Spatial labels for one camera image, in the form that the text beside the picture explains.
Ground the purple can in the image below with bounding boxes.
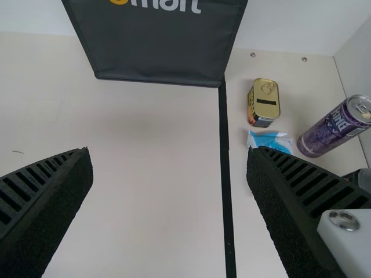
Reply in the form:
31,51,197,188
297,94,371,159

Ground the black strip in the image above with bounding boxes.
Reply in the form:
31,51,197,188
217,75,238,278

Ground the blue and white wipes pack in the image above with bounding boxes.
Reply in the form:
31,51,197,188
246,129,296,159

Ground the dark grey bag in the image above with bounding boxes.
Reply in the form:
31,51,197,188
60,0,249,89

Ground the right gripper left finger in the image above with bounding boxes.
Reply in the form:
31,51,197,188
0,146,94,278

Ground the gold rectangular tin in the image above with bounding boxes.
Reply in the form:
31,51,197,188
247,77,282,129

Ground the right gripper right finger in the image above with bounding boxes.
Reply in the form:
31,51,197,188
246,145,371,278

